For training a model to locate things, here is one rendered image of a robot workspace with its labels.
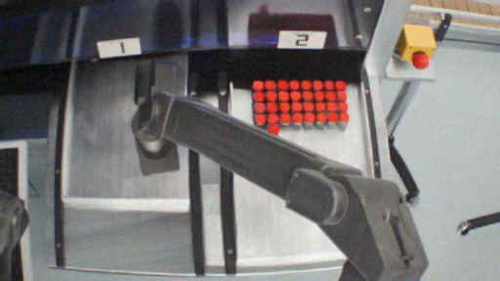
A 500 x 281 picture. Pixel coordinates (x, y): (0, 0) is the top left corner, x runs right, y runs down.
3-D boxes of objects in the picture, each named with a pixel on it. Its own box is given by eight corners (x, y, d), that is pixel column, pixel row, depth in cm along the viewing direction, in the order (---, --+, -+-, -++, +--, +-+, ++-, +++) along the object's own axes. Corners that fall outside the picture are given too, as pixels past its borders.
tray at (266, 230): (229, 90, 131) (229, 82, 128) (359, 90, 132) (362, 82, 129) (236, 261, 118) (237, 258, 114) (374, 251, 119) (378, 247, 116)
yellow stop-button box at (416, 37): (394, 32, 129) (399, 16, 123) (422, 35, 130) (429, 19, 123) (400, 63, 126) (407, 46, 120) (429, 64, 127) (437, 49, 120)
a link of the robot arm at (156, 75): (152, 119, 89) (205, 128, 94) (156, 42, 91) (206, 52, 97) (116, 139, 98) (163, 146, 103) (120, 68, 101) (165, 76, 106)
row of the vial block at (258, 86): (251, 91, 131) (252, 80, 126) (341, 91, 132) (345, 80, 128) (251, 101, 130) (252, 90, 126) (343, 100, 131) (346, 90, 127)
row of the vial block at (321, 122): (252, 123, 128) (254, 112, 124) (345, 121, 129) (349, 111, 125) (253, 134, 127) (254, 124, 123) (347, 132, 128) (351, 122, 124)
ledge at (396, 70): (374, 27, 141) (375, 22, 139) (422, 31, 142) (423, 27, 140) (385, 80, 136) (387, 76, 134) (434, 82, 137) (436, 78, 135)
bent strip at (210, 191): (202, 193, 123) (201, 182, 117) (219, 193, 123) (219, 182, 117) (207, 265, 117) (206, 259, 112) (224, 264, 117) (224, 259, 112)
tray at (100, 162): (74, 54, 133) (72, 47, 130) (187, 44, 135) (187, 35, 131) (64, 202, 120) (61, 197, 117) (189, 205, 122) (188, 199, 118)
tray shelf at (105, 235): (58, 60, 134) (56, 57, 133) (370, 49, 139) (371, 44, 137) (48, 268, 116) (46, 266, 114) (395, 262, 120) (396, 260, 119)
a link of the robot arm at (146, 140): (130, 140, 95) (167, 140, 95) (131, 96, 96) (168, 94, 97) (135, 152, 101) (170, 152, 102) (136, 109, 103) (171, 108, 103)
